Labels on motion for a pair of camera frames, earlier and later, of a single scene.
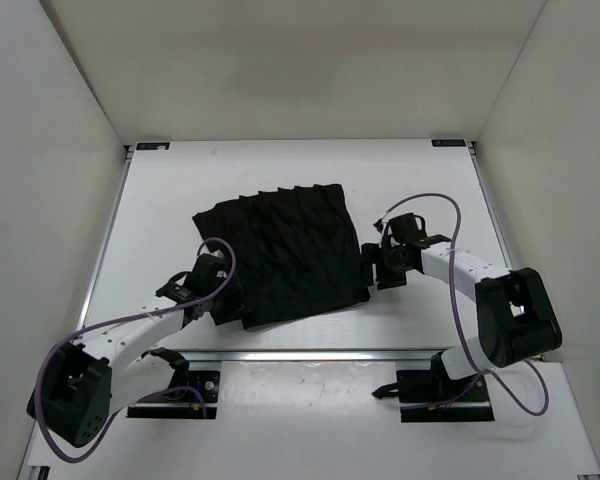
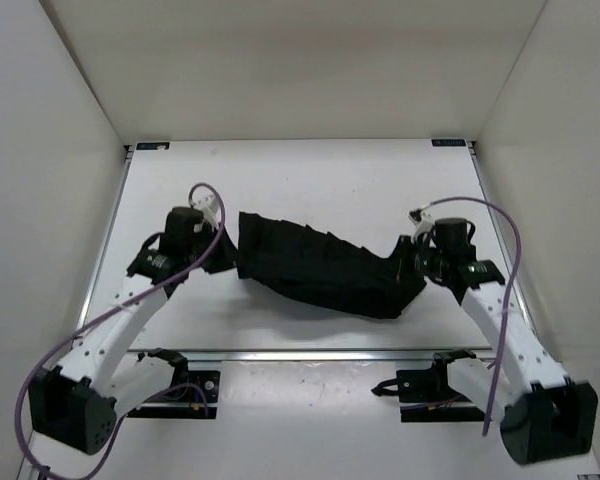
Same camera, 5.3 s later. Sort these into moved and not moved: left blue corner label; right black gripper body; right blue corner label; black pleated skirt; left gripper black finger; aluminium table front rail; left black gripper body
Moved: left gripper black finger; right black gripper body; left black gripper body; black pleated skirt
Not moved: left blue corner label; aluminium table front rail; right blue corner label
